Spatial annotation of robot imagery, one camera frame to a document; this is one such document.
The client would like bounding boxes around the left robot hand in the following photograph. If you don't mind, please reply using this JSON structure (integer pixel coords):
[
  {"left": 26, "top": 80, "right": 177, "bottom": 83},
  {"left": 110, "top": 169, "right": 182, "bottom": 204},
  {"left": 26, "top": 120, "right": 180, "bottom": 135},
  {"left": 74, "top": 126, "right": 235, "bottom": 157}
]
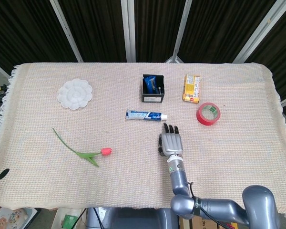
[{"left": 0, "top": 135, "right": 10, "bottom": 184}]

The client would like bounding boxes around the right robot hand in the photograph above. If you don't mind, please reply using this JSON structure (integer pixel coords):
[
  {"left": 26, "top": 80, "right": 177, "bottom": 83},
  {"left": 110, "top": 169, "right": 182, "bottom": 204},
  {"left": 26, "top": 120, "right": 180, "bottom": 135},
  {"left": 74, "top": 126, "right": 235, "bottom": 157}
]
[{"left": 158, "top": 122, "right": 184, "bottom": 157}]

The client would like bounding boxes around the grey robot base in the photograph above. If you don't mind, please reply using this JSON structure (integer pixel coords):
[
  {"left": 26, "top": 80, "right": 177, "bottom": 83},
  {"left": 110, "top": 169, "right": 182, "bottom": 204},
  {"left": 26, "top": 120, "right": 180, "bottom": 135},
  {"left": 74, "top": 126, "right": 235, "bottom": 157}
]
[{"left": 85, "top": 207, "right": 181, "bottom": 229}]

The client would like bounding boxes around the red tape roll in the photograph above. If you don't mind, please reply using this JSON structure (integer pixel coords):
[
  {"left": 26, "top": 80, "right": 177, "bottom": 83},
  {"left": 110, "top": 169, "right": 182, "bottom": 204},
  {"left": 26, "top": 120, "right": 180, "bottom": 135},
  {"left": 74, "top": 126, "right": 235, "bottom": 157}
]
[{"left": 196, "top": 102, "right": 222, "bottom": 125}]

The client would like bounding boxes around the blue white toothpaste tube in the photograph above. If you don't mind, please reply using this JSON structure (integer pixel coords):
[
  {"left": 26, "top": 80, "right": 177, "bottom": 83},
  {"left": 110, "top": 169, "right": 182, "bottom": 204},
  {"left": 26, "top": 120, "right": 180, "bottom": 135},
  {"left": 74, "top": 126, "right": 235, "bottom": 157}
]
[{"left": 125, "top": 109, "right": 168, "bottom": 122}]

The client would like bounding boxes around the colourful picture book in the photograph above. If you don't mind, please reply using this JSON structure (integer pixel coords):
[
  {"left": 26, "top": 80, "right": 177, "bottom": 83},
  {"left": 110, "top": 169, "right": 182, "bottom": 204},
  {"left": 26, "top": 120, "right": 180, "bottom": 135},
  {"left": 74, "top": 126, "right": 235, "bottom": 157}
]
[{"left": 0, "top": 206, "right": 39, "bottom": 229}]

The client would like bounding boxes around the black open box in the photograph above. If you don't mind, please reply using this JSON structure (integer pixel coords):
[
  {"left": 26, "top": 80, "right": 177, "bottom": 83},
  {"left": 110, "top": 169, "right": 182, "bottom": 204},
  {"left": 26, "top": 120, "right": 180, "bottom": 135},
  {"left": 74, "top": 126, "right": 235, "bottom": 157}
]
[{"left": 142, "top": 74, "right": 166, "bottom": 104}]

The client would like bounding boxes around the yellow snack packet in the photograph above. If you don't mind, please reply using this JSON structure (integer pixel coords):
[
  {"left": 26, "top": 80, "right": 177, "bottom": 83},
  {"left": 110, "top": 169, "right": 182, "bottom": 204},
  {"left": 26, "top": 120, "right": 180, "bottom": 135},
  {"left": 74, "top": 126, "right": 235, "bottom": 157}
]
[{"left": 182, "top": 73, "right": 202, "bottom": 104}]

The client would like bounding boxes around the blue packet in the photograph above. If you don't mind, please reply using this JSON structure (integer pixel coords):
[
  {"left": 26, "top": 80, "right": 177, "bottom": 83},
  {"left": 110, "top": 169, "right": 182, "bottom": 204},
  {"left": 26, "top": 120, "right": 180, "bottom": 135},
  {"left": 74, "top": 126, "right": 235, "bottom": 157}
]
[{"left": 144, "top": 76, "right": 158, "bottom": 94}]

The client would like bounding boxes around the pink artificial tulip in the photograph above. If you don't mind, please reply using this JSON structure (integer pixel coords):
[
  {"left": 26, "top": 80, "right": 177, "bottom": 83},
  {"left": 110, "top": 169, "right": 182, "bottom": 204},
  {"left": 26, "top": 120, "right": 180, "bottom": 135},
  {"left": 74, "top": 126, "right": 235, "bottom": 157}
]
[{"left": 52, "top": 127, "right": 112, "bottom": 167}]

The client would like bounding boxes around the beige woven tablecloth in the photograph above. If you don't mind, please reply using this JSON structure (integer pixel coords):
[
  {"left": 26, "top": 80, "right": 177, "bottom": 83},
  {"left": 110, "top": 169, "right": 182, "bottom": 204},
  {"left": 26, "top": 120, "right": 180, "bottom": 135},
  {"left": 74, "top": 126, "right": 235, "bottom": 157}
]
[{"left": 0, "top": 62, "right": 286, "bottom": 214}]

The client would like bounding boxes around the green card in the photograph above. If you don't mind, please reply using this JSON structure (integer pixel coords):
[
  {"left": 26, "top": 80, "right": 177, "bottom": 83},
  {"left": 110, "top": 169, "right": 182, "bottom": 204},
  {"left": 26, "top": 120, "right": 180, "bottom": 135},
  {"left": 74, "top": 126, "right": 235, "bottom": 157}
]
[{"left": 61, "top": 214, "right": 78, "bottom": 228}]

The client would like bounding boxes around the brown cardboard box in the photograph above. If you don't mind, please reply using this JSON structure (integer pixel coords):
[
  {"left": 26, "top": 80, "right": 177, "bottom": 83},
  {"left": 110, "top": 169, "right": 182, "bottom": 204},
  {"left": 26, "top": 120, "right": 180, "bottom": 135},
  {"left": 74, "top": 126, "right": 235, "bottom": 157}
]
[{"left": 179, "top": 215, "right": 239, "bottom": 229}]

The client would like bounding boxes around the white flower-shaped paint palette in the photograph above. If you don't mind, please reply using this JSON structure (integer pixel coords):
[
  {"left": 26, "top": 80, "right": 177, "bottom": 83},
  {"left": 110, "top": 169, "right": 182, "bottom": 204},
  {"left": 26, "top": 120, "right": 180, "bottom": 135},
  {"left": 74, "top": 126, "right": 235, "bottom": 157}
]
[{"left": 57, "top": 80, "right": 93, "bottom": 110}]

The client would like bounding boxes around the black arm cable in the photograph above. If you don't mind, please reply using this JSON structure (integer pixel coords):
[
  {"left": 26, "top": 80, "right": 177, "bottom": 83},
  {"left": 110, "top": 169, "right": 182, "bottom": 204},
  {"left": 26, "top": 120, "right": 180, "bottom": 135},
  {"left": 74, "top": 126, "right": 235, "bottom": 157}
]
[{"left": 187, "top": 181, "right": 229, "bottom": 229}]

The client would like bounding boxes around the black base cable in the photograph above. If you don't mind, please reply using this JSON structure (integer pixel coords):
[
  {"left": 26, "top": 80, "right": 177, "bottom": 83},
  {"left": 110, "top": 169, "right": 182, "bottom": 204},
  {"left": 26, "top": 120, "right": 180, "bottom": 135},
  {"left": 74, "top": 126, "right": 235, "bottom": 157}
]
[{"left": 92, "top": 207, "right": 103, "bottom": 229}]

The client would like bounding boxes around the white partition frame post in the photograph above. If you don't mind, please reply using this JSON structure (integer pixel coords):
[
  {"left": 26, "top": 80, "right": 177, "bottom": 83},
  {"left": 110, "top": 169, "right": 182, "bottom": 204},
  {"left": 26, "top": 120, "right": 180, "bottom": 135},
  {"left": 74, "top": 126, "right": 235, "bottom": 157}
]
[
  {"left": 232, "top": 0, "right": 286, "bottom": 64},
  {"left": 49, "top": 0, "right": 84, "bottom": 63},
  {"left": 121, "top": 0, "right": 136, "bottom": 62},
  {"left": 165, "top": 0, "right": 194, "bottom": 64}
]

